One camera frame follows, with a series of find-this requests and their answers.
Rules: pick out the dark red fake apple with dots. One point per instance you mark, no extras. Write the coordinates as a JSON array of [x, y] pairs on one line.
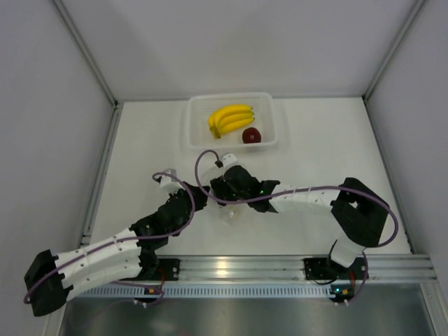
[[251, 136]]

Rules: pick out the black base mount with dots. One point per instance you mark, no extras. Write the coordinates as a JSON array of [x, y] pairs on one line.
[[160, 269], [324, 269]]

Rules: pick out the aluminium mounting rail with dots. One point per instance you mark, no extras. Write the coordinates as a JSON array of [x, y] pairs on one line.
[[408, 268]]

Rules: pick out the clear polka dot zip bag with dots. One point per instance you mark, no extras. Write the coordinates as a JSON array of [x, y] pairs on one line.
[[229, 214]]

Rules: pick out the white perforated plastic basket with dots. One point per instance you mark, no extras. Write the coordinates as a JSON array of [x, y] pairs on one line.
[[199, 109]]

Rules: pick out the aluminium frame post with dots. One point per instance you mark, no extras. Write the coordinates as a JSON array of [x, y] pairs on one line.
[[84, 50], [396, 44]]

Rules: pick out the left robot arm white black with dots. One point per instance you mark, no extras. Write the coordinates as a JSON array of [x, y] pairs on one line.
[[54, 279]]

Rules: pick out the aluminium frame post left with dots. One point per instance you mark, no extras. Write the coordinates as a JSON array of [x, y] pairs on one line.
[[84, 50]]

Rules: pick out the white slotted cable duct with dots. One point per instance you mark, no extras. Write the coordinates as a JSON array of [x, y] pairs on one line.
[[246, 290]]

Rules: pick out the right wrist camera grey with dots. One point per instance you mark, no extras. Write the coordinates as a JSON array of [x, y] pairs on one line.
[[228, 160]]

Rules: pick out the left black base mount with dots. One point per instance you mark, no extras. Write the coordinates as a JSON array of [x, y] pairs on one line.
[[160, 269]]

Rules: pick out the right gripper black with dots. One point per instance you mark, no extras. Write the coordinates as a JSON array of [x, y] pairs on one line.
[[220, 186]]

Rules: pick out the yellow fake banana bunch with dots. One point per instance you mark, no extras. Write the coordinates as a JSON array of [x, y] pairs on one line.
[[229, 119]]

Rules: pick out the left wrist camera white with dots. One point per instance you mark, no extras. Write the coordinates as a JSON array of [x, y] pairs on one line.
[[168, 183]]

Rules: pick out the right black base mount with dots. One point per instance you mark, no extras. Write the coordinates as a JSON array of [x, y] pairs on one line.
[[324, 269]]

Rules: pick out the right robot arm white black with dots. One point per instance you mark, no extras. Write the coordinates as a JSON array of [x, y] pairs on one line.
[[359, 212]]

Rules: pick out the aluminium frame post right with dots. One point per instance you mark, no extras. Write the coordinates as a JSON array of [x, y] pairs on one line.
[[396, 44]]

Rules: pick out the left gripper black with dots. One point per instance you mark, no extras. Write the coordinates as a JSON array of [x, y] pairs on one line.
[[200, 197]]

